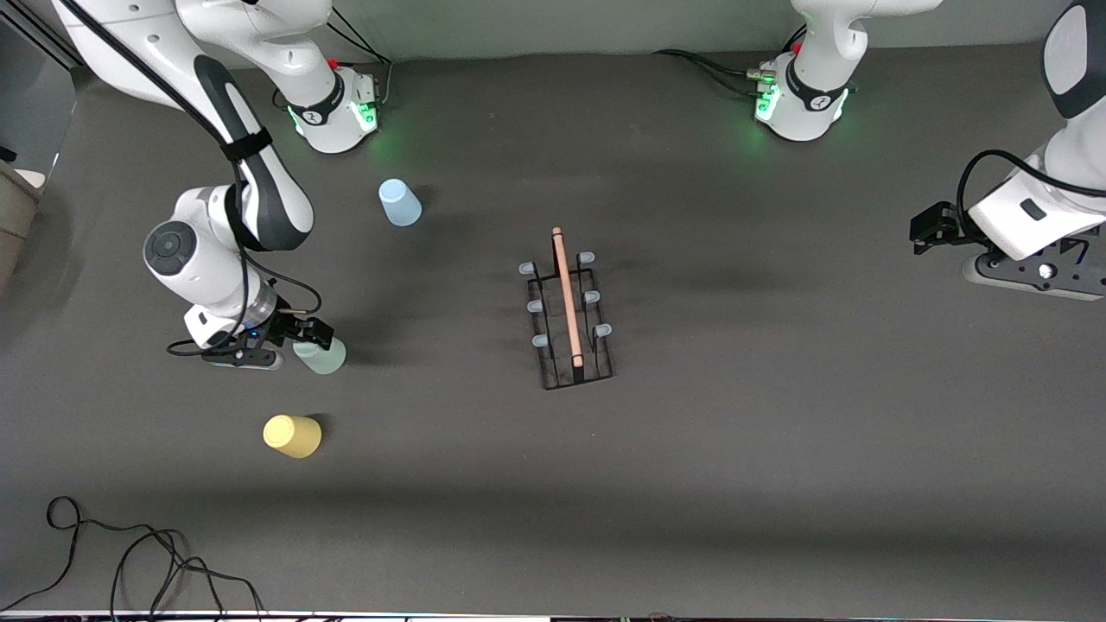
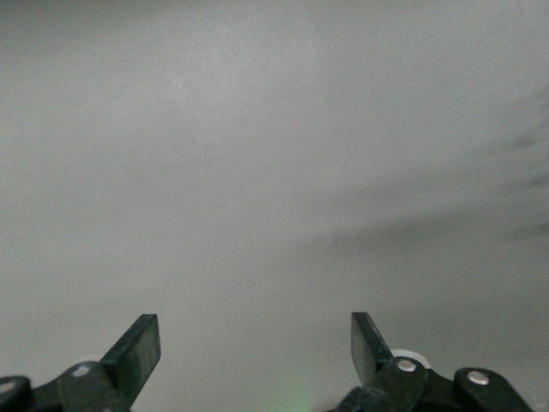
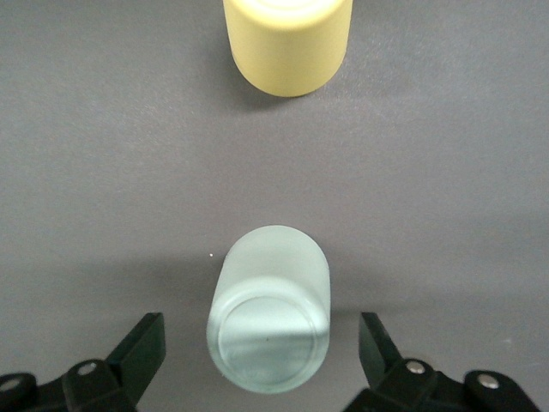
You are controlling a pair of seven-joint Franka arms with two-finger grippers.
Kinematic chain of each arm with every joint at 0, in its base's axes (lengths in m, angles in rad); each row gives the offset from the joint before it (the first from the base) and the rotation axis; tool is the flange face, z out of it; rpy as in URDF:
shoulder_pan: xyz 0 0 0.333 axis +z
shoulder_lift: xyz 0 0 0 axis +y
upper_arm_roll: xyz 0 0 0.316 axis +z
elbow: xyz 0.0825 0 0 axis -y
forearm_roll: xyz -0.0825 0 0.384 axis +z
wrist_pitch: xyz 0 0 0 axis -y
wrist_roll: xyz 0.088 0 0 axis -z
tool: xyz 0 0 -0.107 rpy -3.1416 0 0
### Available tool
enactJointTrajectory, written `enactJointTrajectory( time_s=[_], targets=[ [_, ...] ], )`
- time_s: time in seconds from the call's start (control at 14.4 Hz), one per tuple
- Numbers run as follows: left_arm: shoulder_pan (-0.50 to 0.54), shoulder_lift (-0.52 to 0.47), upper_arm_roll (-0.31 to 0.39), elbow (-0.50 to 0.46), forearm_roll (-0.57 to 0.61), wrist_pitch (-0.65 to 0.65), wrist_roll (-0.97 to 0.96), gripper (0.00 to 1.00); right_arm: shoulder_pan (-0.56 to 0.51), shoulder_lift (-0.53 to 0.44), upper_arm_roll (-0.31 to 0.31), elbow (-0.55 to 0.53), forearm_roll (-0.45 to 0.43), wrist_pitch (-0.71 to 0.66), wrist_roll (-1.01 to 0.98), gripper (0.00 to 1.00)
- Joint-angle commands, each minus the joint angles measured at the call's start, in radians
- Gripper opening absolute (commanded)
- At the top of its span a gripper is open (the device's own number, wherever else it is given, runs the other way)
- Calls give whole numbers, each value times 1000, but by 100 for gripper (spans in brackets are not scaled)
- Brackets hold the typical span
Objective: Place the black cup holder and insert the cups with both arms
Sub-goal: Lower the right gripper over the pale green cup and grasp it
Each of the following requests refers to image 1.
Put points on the pale green plastic cup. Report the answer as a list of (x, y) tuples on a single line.
[(328, 361)]

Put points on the yellow plastic cup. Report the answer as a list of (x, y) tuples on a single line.
[(294, 437)]

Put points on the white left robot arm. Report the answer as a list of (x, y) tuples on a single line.
[(816, 78)]

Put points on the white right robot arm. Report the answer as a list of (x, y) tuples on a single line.
[(199, 259)]

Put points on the light blue plastic cup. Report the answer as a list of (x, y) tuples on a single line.
[(402, 207)]

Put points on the beige box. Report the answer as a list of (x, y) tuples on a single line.
[(17, 207)]

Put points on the dark grey table mat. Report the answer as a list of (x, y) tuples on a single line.
[(605, 484)]

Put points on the black frame rail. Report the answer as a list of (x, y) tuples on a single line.
[(43, 43)]

